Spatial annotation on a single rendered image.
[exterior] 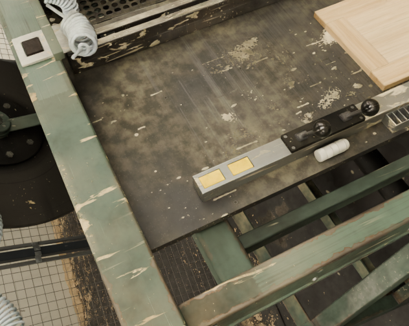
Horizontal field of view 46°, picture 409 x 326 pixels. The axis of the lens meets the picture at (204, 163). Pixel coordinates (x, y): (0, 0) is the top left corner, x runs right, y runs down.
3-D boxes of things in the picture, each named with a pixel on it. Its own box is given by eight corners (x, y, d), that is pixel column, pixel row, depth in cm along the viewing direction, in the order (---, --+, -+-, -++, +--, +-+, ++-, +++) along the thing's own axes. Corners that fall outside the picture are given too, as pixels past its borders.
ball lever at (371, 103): (353, 122, 112) (386, 110, 99) (340, 128, 111) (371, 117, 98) (347, 107, 112) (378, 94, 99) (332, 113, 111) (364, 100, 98)
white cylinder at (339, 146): (320, 164, 110) (349, 151, 112) (322, 157, 107) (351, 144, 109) (312, 155, 111) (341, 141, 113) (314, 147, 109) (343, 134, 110)
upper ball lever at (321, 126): (309, 141, 109) (338, 132, 96) (295, 148, 109) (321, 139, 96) (303, 126, 109) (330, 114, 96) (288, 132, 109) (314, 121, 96)
